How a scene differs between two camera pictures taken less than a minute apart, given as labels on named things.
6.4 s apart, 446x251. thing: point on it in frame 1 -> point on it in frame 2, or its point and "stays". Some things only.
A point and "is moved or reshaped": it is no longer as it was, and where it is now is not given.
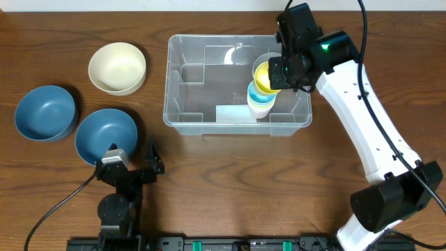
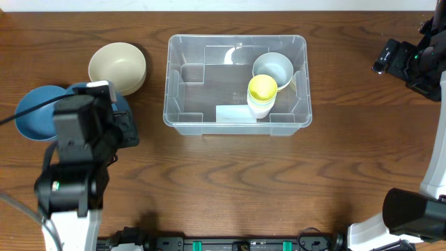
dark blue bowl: (45, 113) stays
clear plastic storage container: (206, 81) stays
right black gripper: (277, 74) -> (394, 58)
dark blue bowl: (100, 128) is moved or reshaped
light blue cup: (258, 97) -> (254, 103)
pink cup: (260, 109) stays
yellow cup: (261, 79) is moved or reshaped
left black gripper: (133, 175) -> (127, 126)
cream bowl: (118, 68) stays
